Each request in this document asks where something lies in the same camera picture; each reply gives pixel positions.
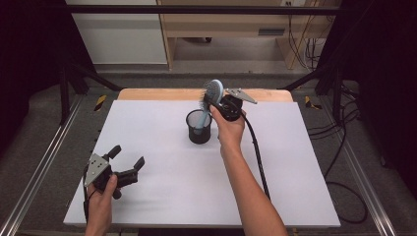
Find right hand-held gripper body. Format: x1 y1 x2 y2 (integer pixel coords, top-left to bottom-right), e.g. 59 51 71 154
212 88 259 123

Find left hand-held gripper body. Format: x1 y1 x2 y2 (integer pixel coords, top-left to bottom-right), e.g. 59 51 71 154
84 152 141 201

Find light blue hairbrush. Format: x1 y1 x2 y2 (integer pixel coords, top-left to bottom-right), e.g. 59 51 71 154
194 79 225 136

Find black mesh cup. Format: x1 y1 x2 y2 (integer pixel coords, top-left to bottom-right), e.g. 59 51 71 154
185 109 213 146

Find person's right hand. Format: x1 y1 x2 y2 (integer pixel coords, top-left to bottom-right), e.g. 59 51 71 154
209 105 246 155

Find person's left hand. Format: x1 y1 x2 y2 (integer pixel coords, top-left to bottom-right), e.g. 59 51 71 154
87 175 118 214

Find white table board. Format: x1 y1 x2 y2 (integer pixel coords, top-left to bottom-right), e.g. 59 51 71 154
63 99 342 229

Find wooden table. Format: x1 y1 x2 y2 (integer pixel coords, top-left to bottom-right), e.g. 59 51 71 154
117 88 294 103

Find black metal stand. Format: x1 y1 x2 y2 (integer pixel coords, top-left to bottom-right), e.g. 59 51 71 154
278 62 345 126
58 62 123 126

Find light wooden desk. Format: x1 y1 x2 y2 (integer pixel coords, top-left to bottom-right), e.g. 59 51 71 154
156 0 342 72

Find black metal crossbar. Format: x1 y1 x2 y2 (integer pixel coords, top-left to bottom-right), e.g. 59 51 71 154
63 4 342 16

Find white cabinet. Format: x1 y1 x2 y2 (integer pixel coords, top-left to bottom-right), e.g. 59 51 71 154
65 0 168 66

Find black curtain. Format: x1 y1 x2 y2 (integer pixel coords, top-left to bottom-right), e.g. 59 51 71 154
318 0 417 198
0 0 96 156

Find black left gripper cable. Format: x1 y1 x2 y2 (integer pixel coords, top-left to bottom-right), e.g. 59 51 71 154
82 166 91 224

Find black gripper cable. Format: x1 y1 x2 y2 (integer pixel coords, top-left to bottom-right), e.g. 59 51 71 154
240 110 369 225
82 166 91 224

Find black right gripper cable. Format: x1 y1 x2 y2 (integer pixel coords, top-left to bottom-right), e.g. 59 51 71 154
240 110 369 225

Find aluminium floor rail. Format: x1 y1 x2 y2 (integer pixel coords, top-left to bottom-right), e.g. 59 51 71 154
319 97 398 236
0 94 85 236

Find hanging black cables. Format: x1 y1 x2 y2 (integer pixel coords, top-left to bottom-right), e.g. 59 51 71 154
287 14 328 72

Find black floor cables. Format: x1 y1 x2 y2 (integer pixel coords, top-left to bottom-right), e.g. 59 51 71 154
308 82 362 180

